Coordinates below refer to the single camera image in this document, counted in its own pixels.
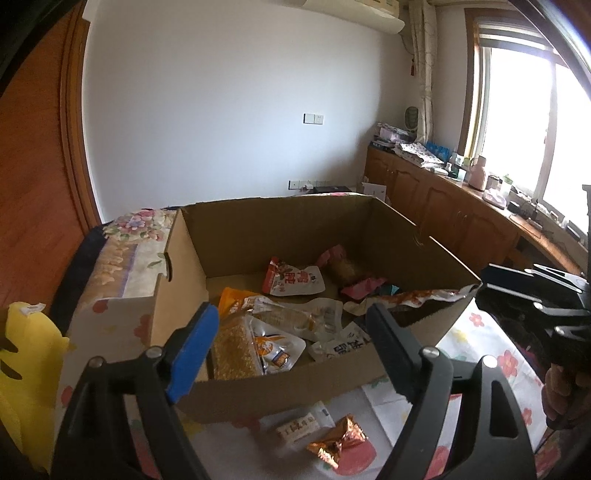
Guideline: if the white card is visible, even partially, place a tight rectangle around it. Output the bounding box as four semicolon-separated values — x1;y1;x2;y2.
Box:
362;182;389;204

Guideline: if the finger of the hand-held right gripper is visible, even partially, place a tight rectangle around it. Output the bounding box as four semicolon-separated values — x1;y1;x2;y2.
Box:
481;263;588;294
475;283;591;320

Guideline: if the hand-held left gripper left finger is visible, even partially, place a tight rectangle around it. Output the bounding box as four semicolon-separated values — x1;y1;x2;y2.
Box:
51;302;220;480

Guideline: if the person's right hand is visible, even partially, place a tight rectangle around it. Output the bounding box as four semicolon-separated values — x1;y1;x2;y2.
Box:
543;364;591;428

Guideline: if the silver snack packet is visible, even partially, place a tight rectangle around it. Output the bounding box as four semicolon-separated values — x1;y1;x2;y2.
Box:
249;318;308;372

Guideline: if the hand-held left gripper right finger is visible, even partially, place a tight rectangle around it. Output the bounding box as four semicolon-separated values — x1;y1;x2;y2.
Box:
366;303;539;480

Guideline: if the floral printed bedsheet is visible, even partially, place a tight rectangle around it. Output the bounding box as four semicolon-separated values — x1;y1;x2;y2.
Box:
60;295;550;480

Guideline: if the white air conditioner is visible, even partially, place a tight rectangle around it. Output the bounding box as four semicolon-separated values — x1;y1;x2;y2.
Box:
286;0;407;36

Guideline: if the white red snack packet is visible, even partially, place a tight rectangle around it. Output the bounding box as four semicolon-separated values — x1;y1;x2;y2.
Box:
262;257;326;296

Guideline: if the pink black orange snack packet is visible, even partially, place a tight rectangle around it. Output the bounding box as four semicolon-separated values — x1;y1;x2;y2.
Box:
339;276;389;301

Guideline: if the brown grain snack packet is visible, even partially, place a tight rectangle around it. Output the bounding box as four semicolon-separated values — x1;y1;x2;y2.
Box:
210;316;266;381

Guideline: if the yellow plush pillow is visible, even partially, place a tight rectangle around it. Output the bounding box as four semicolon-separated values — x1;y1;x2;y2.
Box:
0;301;70;472

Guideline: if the large white red-print packet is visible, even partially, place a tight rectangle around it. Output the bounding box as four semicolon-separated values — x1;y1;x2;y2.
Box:
344;286;476;317

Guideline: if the pink clear chicken snack packet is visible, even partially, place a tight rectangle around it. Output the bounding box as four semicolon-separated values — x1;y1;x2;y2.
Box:
316;244;370;287

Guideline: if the stack of papers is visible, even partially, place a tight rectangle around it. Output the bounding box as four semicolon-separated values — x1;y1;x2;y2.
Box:
373;122;411;151

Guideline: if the white navy snack packet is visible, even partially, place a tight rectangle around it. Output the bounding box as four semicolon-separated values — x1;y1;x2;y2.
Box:
307;320;375;363

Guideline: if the brown wooden headboard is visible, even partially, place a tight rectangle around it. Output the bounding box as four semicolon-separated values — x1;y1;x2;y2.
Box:
0;0;102;324

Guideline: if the pink kettle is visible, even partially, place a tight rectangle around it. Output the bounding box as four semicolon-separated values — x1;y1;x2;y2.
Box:
468;155;489;191

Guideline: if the floral folded quilt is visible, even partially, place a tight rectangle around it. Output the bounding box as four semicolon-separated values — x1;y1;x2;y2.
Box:
51;208;178;324

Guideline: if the brown cardboard box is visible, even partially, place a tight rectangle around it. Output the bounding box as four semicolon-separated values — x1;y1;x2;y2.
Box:
150;195;483;423

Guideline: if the orange foil snack packet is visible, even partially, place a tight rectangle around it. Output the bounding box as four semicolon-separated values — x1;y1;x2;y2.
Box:
307;414;370;469

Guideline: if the brown wooden cabinet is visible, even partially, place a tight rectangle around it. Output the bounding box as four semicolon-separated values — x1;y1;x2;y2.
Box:
365;145;583;278

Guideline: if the patterned curtain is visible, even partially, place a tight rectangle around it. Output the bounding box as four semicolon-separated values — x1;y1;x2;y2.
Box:
409;0;437;144

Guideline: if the patterned folded cloth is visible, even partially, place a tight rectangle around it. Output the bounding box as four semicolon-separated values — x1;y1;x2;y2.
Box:
399;142;446;168

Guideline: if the window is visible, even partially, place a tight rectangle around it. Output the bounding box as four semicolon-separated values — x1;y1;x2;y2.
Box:
464;9;591;245

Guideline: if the white clear snack packet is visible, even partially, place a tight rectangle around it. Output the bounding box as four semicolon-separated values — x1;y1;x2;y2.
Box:
249;295;345;342

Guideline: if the small white snack packet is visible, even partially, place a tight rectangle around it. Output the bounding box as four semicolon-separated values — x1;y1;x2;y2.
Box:
274;401;338;446

